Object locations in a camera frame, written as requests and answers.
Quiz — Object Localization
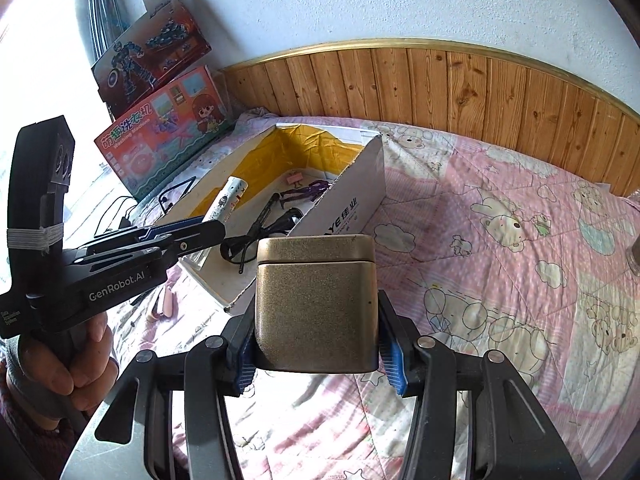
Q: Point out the black glasses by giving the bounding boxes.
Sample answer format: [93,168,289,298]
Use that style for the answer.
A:
[220,192,306,275]

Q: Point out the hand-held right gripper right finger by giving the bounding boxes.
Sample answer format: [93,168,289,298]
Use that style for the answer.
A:
[375,290,583,480]

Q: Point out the pink bear printed blanket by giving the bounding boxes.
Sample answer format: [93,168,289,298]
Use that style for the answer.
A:
[100,107,640,480]

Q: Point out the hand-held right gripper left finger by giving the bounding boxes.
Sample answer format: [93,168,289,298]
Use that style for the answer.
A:
[94,300,258,480]

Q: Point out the white cardboard box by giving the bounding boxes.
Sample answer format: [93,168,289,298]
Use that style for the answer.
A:
[152,122,387,313]

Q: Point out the gold metal tin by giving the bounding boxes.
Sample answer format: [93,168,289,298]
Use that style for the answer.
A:
[252,234,380,374]

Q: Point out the small white printed tube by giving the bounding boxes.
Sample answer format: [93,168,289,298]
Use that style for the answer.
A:
[202,176,248,223]

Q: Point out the person's left hand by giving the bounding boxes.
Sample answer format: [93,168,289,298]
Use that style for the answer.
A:
[17,310,122,414]

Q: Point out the purple eyeglasses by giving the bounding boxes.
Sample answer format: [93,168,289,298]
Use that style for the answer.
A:
[279,180,332,207]

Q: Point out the black cable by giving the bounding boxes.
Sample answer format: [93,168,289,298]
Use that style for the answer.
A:
[95,176,198,233]

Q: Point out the dark red robot toy box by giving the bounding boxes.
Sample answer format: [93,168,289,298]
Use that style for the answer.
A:
[90,0,213,118]

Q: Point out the pink toy washing machine box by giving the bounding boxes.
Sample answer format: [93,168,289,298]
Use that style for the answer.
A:
[94,64,236,200]

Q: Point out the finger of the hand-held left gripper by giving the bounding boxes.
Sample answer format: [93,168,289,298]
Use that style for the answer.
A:
[65,221,227,266]
[85,217,208,253]

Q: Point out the small pink plastic object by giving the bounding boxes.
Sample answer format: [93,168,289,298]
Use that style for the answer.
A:
[148,294,177,322]

